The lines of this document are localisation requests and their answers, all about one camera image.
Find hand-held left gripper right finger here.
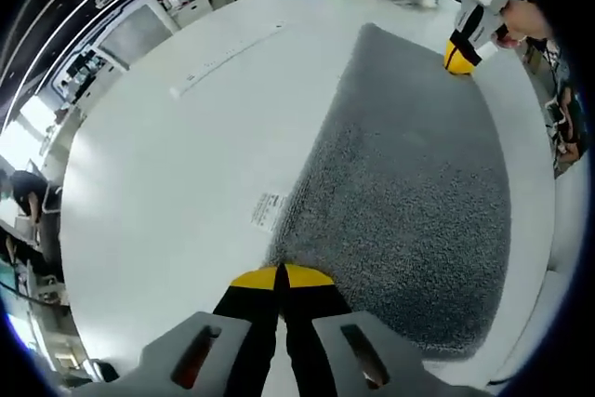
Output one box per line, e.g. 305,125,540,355
282,263,470,397

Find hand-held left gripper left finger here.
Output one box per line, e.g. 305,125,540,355
69,265,282,397

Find grey towel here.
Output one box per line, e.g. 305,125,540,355
265,22,513,364

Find person's right hand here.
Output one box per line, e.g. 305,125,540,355
493,0,557,50

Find person's own legs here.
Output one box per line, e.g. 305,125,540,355
543,78,588,170

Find white paper label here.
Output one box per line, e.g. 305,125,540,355
249,191,285,233

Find white recessed power strip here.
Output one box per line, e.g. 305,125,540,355
168,20,287,99

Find white mesh office chair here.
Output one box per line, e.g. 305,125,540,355
99,1,177,68

